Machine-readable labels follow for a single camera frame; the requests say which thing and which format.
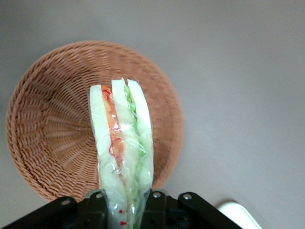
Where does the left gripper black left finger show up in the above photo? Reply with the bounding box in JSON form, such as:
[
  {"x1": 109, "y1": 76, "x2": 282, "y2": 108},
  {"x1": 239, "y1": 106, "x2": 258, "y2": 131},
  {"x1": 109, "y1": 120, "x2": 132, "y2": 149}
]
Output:
[{"x1": 0, "y1": 189, "x2": 108, "y2": 229}]

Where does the cream plastic tray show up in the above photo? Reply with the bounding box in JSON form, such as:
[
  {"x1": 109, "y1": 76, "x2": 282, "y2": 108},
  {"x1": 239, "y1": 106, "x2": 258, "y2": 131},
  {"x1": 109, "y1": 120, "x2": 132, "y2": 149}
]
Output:
[{"x1": 215, "y1": 199, "x2": 263, "y2": 229}]

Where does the plastic-wrapped sandwich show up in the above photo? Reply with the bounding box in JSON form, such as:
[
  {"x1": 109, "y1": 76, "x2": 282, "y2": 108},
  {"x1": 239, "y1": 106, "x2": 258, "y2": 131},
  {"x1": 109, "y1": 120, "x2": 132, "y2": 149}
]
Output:
[{"x1": 89, "y1": 77, "x2": 154, "y2": 229}]

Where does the brown wicker basket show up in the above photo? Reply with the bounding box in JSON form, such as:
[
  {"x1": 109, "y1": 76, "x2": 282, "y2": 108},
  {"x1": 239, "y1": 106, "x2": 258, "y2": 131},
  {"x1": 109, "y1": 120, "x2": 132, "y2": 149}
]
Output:
[{"x1": 5, "y1": 40, "x2": 184, "y2": 203}]

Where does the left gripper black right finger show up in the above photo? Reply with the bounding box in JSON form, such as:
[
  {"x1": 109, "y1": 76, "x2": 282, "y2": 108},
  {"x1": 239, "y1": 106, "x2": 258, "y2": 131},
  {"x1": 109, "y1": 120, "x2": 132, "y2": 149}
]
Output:
[{"x1": 142, "y1": 189, "x2": 243, "y2": 229}]

